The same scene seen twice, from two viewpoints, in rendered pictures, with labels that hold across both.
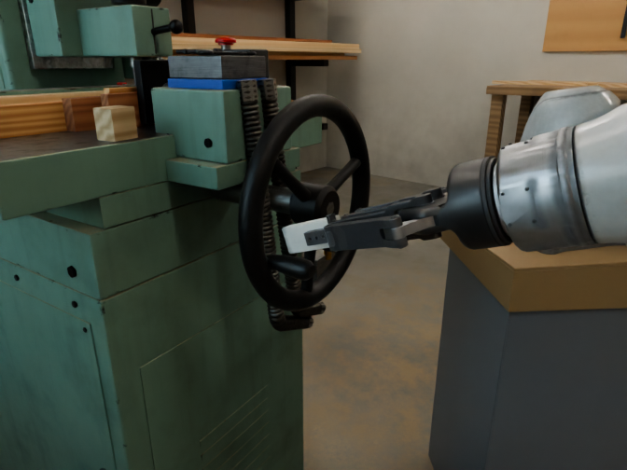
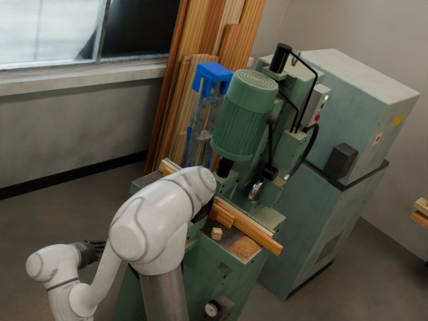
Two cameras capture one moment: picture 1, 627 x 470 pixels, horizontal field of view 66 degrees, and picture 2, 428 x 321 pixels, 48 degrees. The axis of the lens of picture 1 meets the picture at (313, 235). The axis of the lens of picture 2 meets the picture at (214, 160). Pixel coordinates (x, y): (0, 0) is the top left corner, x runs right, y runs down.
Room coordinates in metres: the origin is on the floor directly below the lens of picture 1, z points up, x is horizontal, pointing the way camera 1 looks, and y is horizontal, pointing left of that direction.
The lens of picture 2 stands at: (0.54, -1.36, 2.09)
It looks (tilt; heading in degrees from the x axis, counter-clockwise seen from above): 30 degrees down; 82
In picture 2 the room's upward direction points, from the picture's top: 19 degrees clockwise
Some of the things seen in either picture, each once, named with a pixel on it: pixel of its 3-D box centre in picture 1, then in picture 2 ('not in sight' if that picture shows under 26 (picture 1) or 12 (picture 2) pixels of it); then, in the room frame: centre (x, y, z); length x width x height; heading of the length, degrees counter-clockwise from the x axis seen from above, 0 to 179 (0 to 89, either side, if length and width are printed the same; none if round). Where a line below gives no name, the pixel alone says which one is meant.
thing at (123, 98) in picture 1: (154, 107); (200, 204); (0.77, 0.25, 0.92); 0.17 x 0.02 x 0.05; 146
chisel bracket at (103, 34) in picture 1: (126, 38); (221, 182); (0.82, 0.30, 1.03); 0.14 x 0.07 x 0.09; 56
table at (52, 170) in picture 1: (186, 145); (191, 220); (0.75, 0.20, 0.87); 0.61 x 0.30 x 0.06; 146
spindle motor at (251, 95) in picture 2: not in sight; (243, 116); (0.81, 0.28, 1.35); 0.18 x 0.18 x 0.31
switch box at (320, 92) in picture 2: not in sight; (313, 105); (1.11, 0.47, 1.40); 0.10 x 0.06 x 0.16; 56
